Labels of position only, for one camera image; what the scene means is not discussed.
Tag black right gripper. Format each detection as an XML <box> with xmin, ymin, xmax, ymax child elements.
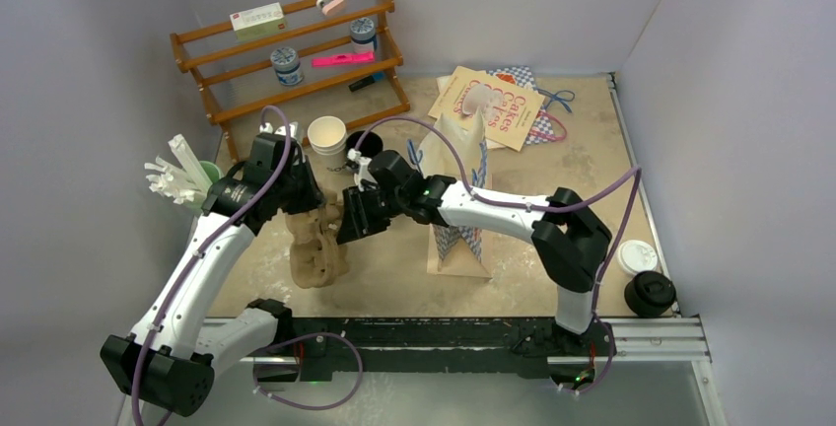
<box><xmin>339</xmin><ymin>183</ymin><xmax>408</xmax><ymax>245</ymax></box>

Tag brown pulp cup carrier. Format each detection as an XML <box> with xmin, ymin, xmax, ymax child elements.
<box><xmin>285</xmin><ymin>189</ymin><xmax>349</xmax><ymax>289</ymax></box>

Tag blue checkered paper bag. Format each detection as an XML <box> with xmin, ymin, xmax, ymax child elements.
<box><xmin>407</xmin><ymin>111</ymin><xmax>493</xmax><ymax>279</ymax></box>

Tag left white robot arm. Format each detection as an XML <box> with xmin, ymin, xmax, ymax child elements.
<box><xmin>100</xmin><ymin>133</ymin><xmax>324</xmax><ymax>424</ymax></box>

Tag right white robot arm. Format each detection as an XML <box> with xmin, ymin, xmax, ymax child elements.
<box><xmin>337</xmin><ymin>150</ymin><xmax>612</xmax><ymax>354</ymax></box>

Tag white paper cup stack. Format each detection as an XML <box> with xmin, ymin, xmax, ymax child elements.
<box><xmin>307</xmin><ymin>115</ymin><xmax>347</xmax><ymax>173</ymax></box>

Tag black paper cup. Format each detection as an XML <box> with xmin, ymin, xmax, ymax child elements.
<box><xmin>345</xmin><ymin>131</ymin><xmax>383</xmax><ymax>159</ymax></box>

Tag green straw holder cup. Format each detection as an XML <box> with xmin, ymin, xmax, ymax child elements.
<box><xmin>187</xmin><ymin>161</ymin><xmax>225</xmax><ymax>216</ymax></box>

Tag wooden three-tier shelf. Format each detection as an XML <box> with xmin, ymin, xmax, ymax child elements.
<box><xmin>170</xmin><ymin>0</ymin><xmax>410</xmax><ymax>162</ymax></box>

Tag white wrapped straws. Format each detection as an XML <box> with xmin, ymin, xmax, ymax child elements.
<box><xmin>144</xmin><ymin>134</ymin><xmax>212</xmax><ymax>207</ymax></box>

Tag blue patterned jar left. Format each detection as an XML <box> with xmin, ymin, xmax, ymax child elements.
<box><xmin>270</xmin><ymin>46</ymin><xmax>304</xmax><ymax>87</ymax></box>

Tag blue patterned jar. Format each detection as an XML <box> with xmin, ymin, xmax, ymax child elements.
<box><xmin>349</xmin><ymin>17</ymin><xmax>378</xmax><ymax>54</ymax></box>
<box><xmin>270</xmin><ymin>46</ymin><xmax>304</xmax><ymax>87</ymax></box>

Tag black blue marker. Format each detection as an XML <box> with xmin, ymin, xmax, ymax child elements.
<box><xmin>348</xmin><ymin>72</ymin><xmax>385</xmax><ymax>93</ymax></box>

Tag pink marker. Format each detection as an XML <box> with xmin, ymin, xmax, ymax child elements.
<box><xmin>311</xmin><ymin>51</ymin><xmax>376</xmax><ymax>68</ymax></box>

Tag blue patterned jar right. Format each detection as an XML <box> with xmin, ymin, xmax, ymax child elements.
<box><xmin>349</xmin><ymin>17</ymin><xmax>378</xmax><ymax>54</ymax></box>

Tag white green box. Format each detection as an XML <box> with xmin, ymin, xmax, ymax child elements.
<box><xmin>229</xmin><ymin>2</ymin><xmax>287</xmax><ymax>42</ymax></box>

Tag beige cakes paper bag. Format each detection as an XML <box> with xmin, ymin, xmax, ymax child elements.
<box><xmin>428</xmin><ymin>66</ymin><xmax>544</xmax><ymax>151</ymax></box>

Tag pink white small tool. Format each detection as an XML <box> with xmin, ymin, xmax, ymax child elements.
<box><xmin>315</xmin><ymin>0</ymin><xmax>346</xmax><ymax>17</ymax></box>

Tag white cup lid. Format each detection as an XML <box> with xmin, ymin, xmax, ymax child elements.
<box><xmin>616</xmin><ymin>240</ymin><xmax>660</xmax><ymax>275</ymax></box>

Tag black lid stack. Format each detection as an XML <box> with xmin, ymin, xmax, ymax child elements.
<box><xmin>624</xmin><ymin>271</ymin><xmax>676</xmax><ymax>319</ymax></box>

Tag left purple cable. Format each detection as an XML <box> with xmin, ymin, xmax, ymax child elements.
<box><xmin>130</xmin><ymin>105</ymin><xmax>364</xmax><ymax>426</ymax></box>

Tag purple cable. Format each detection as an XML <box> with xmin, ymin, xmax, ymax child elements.
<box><xmin>352</xmin><ymin>115</ymin><xmax>644</xmax><ymax>398</ymax></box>
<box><xmin>130</xmin><ymin>105</ymin><xmax>364</xmax><ymax>426</ymax></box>

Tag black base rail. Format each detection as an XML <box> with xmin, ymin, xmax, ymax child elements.
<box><xmin>252</xmin><ymin>317</ymin><xmax>617</xmax><ymax>386</ymax></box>

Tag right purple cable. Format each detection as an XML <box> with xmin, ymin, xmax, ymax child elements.
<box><xmin>352</xmin><ymin>115</ymin><xmax>644</xmax><ymax>398</ymax></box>

